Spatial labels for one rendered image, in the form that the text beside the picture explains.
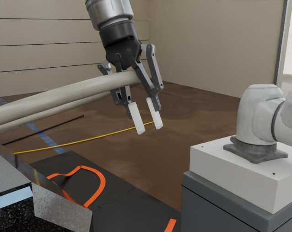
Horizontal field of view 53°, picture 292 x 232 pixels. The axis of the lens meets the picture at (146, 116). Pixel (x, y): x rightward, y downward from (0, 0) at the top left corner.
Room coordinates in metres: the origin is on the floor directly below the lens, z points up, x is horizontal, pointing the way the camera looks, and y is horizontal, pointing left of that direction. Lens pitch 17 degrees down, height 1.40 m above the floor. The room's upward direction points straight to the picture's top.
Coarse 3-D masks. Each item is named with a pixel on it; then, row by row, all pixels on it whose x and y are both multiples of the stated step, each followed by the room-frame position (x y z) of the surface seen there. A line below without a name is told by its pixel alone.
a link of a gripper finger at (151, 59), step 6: (150, 48) 0.61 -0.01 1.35; (150, 54) 0.61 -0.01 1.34; (150, 60) 0.61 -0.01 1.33; (156, 60) 0.63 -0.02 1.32; (150, 66) 0.60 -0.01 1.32; (156, 66) 0.61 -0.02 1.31; (156, 72) 0.60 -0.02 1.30; (156, 78) 0.60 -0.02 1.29; (156, 84) 0.60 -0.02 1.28; (162, 84) 0.61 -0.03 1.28; (156, 90) 0.60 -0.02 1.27
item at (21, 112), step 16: (96, 80) 0.52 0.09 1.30; (112, 80) 0.54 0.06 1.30; (128, 80) 0.58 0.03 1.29; (32, 96) 0.47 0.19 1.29; (48, 96) 0.47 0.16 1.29; (64, 96) 0.48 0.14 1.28; (80, 96) 0.49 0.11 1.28; (96, 96) 0.88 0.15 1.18; (0, 112) 0.45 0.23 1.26; (16, 112) 0.45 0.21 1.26; (32, 112) 0.46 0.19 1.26; (48, 112) 0.88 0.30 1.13; (0, 128) 0.78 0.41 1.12
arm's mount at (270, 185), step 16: (208, 144) 1.16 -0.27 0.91; (224, 144) 1.17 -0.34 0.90; (192, 160) 1.12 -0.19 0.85; (208, 160) 1.05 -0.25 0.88; (224, 160) 0.99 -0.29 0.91; (240, 160) 0.99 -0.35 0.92; (272, 160) 1.00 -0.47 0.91; (288, 160) 1.00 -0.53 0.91; (208, 176) 1.05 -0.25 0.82; (224, 176) 0.99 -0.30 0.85; (240, 176) 0.93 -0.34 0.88; (256, 176) 0.89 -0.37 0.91; (272, 176) 0.86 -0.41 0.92; (288, 176) 0.86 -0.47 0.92; (240, 192) 0.93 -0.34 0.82; (256, 192) 0.88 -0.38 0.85; (272, 192) 0.84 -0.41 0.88; (288, 192) 0.88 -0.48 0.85; (272, 208) 0.83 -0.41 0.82
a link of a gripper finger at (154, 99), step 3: (162, 87) 0.60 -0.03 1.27; (153, 90) 0.60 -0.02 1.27; (156, 93) 0.60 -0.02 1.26; (153, 96) 0.60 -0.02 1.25; (156, 96) 0.60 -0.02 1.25; (153, 99) 0.60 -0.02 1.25; (156, 99) 0.60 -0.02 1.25; (153, 102) 0.60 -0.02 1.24; (156, 102) 0.60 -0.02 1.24; (159, 102) 0.61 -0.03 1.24; (153, 105) 0.60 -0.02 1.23; (156, 105) 0.60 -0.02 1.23; (159, 105) 0.60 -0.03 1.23; (156, 108) 0.60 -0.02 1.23; (159, 108) 0.59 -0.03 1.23; (156, 111) 0.60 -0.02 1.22
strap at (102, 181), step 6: (78, 168) 2.64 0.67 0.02; (84, 168) 2.64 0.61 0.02; (90, 168) 2.64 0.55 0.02; (54, 174) 2.34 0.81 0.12; (66, 174) 2.49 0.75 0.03; (102, 174) 2.52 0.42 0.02; (102, 180) 2.41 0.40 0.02; (102, 186) 2.30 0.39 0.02; (96, 192) 2.20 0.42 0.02; (90, 198) 2.11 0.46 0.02; (84, 204) 2.03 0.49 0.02; (174, 222) 1.81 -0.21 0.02; (168, 228) 1.74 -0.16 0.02
